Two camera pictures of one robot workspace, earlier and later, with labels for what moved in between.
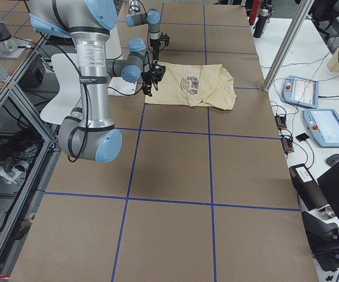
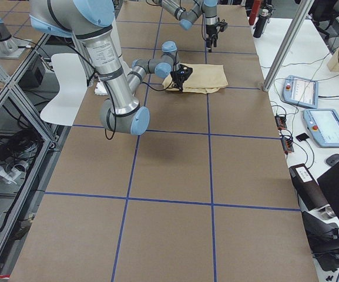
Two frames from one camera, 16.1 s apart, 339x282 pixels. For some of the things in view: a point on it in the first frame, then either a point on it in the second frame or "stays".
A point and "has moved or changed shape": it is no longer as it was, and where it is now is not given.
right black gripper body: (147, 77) -> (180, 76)
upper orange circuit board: (281, 122) stays
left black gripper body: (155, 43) -> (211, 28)
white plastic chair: (69, 99) stays
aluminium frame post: (289, 44) stays
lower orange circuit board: (287, 144) stays
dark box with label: (309, 191) stays
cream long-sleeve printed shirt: (191, 85) has moved or changed shape
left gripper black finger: (155, 51) -> (209, 42)
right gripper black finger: (146, 87) -> (179, 84)
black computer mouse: (334, 159) stays
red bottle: (256, 5) stays
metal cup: (329, 213) stays
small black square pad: (302, 137) stays
